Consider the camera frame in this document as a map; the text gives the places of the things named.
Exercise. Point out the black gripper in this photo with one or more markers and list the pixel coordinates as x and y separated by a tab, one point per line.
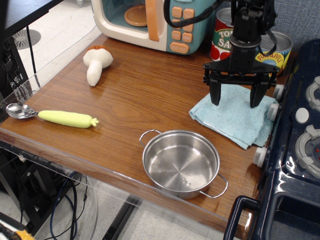
241	68

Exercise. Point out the light blue towel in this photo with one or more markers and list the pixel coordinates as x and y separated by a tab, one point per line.
234	118

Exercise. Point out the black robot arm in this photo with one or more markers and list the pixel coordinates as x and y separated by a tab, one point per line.
251	19

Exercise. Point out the white stove knob far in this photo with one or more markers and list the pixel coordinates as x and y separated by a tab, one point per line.
278	92

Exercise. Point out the white stove knob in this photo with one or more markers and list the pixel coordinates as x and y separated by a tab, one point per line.
278	92
259	156
272	111

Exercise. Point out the white stove knob middle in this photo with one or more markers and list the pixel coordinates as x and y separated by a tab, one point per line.
272	111

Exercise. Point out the tomato sauce can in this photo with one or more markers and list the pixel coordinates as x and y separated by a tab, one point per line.
223	29

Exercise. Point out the pineapple slices can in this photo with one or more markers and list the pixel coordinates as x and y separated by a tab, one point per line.
280	56

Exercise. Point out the white stove knob near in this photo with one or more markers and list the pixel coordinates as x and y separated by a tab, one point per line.
259	156

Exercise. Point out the toy microwave oven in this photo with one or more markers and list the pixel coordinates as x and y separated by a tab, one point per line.
143	23

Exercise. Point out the dark blue toy stove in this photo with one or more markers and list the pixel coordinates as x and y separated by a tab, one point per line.
288	203

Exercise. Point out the plush white mushroom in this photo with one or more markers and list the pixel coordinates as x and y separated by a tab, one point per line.
96	58

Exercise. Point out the black table leg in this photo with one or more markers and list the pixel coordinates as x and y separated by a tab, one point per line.
123	215

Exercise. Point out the round floor vent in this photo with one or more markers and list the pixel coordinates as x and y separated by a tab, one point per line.
21	37

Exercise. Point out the steel pot with handles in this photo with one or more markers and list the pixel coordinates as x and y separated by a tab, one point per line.
181	163

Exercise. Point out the spoon with green handle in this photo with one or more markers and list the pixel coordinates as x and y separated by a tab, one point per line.
70	119

